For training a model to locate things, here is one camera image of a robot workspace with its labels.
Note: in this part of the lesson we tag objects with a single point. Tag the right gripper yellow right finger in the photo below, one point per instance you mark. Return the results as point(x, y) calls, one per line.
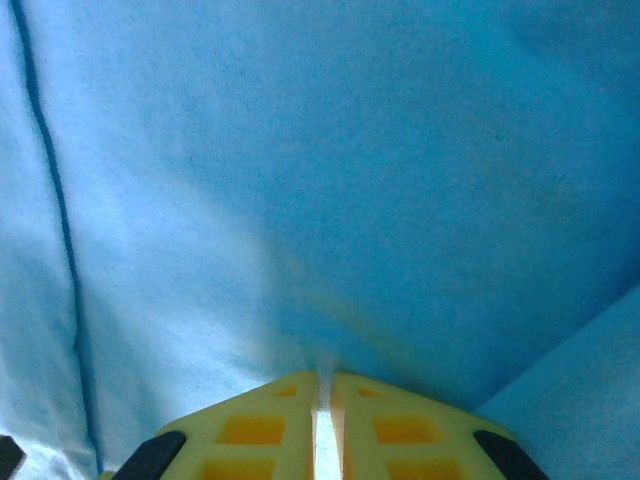
point(360, 430)

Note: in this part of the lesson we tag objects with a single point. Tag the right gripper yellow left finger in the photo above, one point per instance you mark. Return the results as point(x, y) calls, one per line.
point(295, 425)

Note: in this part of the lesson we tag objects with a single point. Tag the light blue t-shirt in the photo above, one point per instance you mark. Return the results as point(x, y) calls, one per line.
point(300, 150)

